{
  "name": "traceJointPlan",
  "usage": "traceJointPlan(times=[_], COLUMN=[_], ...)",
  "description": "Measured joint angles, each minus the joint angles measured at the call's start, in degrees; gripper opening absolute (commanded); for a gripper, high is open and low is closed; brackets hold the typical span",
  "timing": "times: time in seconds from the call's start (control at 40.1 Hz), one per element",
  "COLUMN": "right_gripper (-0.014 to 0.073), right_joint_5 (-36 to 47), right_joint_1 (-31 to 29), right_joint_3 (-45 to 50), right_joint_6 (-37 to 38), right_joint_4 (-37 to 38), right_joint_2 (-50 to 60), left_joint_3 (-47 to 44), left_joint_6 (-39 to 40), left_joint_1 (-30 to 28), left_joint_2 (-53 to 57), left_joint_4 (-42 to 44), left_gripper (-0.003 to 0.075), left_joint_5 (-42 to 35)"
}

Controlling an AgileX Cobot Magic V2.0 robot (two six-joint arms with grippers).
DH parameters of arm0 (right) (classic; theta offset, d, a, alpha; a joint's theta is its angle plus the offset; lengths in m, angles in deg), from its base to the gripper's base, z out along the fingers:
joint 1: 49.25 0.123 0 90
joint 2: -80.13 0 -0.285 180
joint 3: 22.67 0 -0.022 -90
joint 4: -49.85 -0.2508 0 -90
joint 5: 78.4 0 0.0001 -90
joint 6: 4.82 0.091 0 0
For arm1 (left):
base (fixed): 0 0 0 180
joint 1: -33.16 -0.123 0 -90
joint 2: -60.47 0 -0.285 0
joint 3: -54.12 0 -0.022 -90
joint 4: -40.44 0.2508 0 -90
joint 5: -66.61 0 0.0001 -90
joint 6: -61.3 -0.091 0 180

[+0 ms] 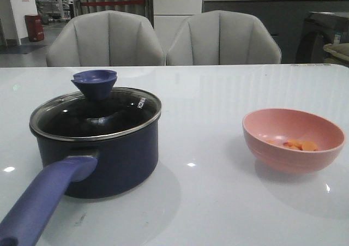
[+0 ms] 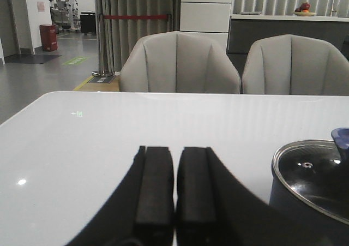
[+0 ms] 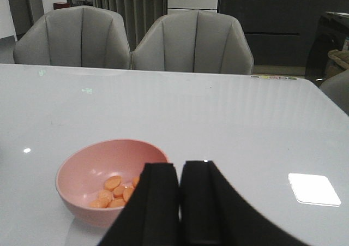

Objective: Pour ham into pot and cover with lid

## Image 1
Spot orange ham slices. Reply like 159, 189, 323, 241
267, 139, 318, 152

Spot grey chair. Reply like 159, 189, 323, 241
46, 10, 165, 67
166, 10, 282, 66

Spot right grey chair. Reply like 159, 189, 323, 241
166, 10, 282, 66

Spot red bin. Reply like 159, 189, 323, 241
25, 14, 44, 42

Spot glass lid with blue knob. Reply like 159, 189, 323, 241
29, 69, 161, 142

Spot dark blue saucepan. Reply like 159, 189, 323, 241
0, 86, 163, 246

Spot white cabinet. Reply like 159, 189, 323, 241
153, 0, 202, 52

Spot grey counter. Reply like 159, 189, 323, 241
203, 0, 348, 63

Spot left grey chair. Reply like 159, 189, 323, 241
46, 10, 165, 67

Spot pink bowl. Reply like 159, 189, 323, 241
242, 108, 346, 174

